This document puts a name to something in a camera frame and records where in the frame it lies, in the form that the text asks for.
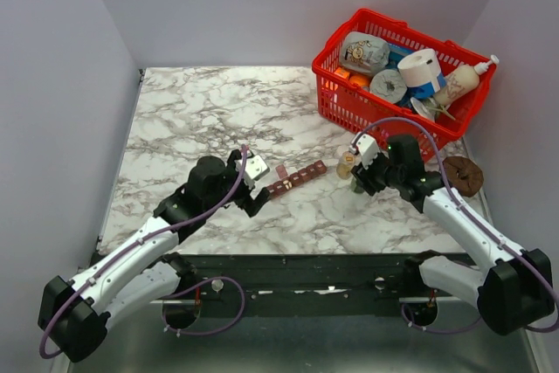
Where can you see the grey wrapped toilet roll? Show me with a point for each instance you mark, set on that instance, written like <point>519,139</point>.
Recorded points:
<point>388,85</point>

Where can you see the orange box in basket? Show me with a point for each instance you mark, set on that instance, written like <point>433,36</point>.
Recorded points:
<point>342,73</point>

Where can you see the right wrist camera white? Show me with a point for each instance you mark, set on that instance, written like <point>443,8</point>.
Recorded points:
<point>366,147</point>

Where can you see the red plastic shopping basket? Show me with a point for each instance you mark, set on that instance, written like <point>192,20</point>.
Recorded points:
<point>352,108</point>

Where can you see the grey printed snack bag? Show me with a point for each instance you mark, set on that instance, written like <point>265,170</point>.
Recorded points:
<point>364,53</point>

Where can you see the cream lotion pump bottle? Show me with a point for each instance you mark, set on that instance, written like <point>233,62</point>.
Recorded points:
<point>462,80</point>

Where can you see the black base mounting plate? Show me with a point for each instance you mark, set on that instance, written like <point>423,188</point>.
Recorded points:
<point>297,285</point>

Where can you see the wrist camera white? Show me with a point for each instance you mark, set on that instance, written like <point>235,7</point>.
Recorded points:
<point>255,169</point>
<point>366,147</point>

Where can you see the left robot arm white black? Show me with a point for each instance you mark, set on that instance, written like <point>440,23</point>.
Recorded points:
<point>77,314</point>

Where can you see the green pill bottle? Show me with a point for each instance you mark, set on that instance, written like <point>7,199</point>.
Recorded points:
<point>356,188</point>

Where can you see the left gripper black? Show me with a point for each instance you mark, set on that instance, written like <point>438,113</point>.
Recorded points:
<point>247,203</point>

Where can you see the white toilet paper roll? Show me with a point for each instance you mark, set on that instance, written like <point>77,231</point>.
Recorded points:
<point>420,68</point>

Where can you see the orange fruit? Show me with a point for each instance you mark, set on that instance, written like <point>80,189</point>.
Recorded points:
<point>362,81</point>

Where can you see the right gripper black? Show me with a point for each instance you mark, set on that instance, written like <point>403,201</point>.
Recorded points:
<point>367,175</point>

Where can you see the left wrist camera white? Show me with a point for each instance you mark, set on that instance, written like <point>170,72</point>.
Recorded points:
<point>255,169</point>

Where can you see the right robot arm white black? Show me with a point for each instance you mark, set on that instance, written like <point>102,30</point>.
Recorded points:
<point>509,286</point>

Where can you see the clear pill bottle orange label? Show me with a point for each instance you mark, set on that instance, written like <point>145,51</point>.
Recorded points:
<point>345,164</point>

